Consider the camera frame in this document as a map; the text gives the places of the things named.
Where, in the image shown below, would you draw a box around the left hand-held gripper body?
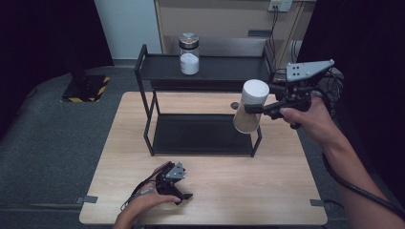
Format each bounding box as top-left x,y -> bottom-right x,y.
155,160 -> 187,196

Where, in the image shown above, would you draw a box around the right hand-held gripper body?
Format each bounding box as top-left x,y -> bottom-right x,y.
276,58 -> 335,113

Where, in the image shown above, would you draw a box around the jar with white lid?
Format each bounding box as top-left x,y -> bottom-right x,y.
232,78 -> 271,135

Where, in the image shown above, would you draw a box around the black two-tier metal rack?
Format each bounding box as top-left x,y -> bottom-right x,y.
134,43 -> 277,158

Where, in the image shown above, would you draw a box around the glass jar with silver lid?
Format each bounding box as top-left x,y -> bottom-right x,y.
178,31 -> 201,76

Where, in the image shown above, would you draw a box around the person's left hand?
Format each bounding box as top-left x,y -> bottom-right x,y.
121,160 -> 182,224

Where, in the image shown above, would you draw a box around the person's right hand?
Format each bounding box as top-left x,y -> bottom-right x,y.
279,94 -> 344,151

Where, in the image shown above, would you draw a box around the grey flat strip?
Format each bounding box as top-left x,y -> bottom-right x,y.
246,29 -> 273,38

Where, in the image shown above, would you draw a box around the black curtain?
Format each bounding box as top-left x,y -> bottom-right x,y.
0,0 -> 115,141
295,0 -> 405,199

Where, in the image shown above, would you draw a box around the black stand base striped tape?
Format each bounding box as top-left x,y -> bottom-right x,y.
60,60 -> 111,104

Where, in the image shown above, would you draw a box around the left hand-held gripper cable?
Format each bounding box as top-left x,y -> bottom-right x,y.
119,165 -> 167,212

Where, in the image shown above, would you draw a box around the hand-held gripper cable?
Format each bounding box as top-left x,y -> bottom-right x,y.
119,165 -> 167,212
316,87 -> 405,221

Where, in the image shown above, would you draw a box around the black socket cable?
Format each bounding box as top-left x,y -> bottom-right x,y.
267,5 -> 280,60

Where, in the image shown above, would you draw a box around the white wall socket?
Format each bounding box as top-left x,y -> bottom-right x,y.
267,0 -> 293,13

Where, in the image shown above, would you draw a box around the right hand-held gripper cable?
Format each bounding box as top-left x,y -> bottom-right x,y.
316,87 -> 405,221

